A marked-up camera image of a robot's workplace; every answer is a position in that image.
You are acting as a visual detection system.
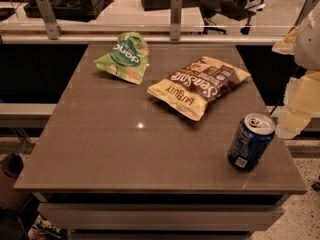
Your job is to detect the brown bin with hole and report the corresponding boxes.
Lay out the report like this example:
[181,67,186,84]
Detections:
[0,153,31,212]

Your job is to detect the right metal railing bracket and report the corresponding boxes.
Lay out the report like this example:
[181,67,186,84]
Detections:
[294,0,320,26]

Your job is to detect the grey drawer front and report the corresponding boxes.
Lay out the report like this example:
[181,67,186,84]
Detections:
[38,203,284,232]

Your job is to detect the metal railing bracket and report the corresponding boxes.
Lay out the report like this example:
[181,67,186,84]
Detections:
[294,0,320,26]
[35,0,62,40]
[170,0,182,41]

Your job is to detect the green rice chip bag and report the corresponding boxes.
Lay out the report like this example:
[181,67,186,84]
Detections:
[94,32,149,85]

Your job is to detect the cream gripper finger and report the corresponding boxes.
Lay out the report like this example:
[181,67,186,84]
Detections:
[276,70,320,139]

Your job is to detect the blue soda can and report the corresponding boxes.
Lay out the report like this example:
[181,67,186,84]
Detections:
[228,113,275,171]

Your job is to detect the left metal railing bracket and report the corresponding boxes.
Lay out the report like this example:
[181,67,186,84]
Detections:
[35,0,62,40]

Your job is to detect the black office chair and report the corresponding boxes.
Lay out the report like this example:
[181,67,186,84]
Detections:
[200,0,255,35]

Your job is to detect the middle metal railing bracket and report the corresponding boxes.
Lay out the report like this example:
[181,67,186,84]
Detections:
[170,0,182,41]

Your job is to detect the yellow brown chip bag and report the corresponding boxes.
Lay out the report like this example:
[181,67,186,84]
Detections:
[147,56,250,121]

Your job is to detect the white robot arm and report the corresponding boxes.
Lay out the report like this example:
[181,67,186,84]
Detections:
[272,12,320,139]

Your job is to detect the black box on floor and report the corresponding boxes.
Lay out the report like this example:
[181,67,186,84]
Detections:
[23,0,114,22]

